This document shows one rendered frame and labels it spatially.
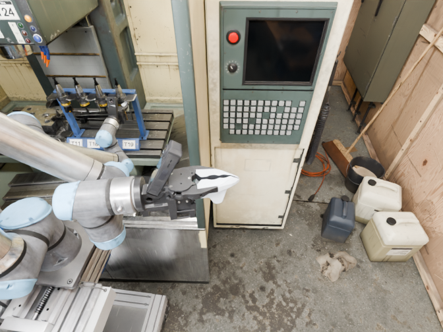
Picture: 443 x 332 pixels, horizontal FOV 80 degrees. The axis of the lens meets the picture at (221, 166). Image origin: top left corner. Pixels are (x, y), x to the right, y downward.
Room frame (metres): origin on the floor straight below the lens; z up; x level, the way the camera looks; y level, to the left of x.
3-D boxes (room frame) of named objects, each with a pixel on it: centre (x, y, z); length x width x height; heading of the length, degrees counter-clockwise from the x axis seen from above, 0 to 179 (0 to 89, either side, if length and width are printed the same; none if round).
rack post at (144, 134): (1.37, 0.51, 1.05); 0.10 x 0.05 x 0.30; 178
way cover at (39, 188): (1.03, 0.91, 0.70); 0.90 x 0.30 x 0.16; 88
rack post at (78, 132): (1.39, 0.95, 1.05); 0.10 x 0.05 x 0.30; 178
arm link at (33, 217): (0.42, 0.55, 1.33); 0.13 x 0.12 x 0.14; 8
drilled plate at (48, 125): (1.48, 1.22, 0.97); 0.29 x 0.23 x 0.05; 88
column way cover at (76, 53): (1.88, 1.09, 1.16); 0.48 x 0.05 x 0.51; 88
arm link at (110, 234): (0.35, 0.27, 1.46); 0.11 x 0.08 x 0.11; 8
